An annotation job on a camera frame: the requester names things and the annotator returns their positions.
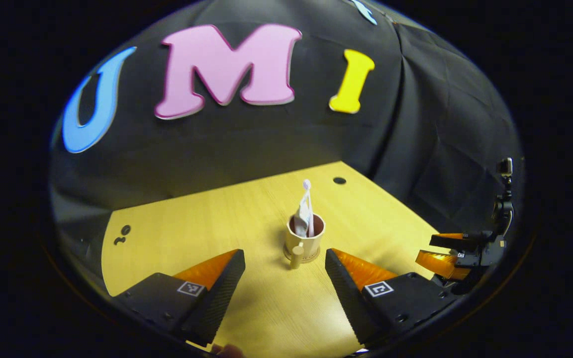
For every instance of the round brown coaster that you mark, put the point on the round brown coaster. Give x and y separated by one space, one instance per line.
312 260

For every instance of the white toothpaste tube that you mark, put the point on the white toothpaste tube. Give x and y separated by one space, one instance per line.
301 219

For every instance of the black backdrop cloth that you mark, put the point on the black backdrop cloth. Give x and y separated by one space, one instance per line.
266 139

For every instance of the beige cup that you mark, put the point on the beige cup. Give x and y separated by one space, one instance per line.
309 246

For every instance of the pink toothbrush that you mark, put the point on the pink toothbrush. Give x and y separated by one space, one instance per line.
309 209

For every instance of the wooden desktop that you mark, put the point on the wooden desktop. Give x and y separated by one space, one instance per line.
192 228

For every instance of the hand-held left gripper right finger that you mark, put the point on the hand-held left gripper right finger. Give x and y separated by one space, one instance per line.
348 298

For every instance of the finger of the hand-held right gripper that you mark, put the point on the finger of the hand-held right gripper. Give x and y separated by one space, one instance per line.
440 263
458 241

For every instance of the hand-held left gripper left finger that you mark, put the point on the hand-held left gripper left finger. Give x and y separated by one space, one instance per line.
217 298

